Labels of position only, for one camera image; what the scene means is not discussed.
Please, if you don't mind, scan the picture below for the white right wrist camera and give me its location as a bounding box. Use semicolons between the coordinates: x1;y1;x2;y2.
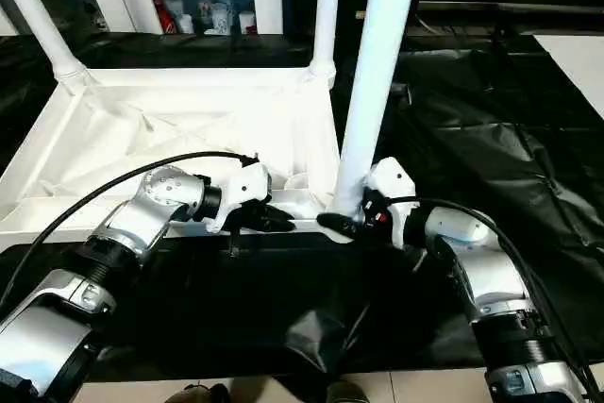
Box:
367;157;420;250

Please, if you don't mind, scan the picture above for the white plastic table top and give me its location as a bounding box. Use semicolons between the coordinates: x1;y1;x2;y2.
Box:
0;67;361;247

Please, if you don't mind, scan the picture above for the white flat board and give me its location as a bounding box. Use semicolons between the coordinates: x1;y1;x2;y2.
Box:
532;34;604;120

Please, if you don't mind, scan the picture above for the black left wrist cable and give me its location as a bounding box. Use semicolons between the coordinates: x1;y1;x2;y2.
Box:
0;151;261;311

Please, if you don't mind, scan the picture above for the black mat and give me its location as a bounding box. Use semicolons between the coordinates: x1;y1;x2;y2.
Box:
0;27;604;393

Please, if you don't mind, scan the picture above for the black rail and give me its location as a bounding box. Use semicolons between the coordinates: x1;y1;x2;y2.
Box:
417;0;604;18

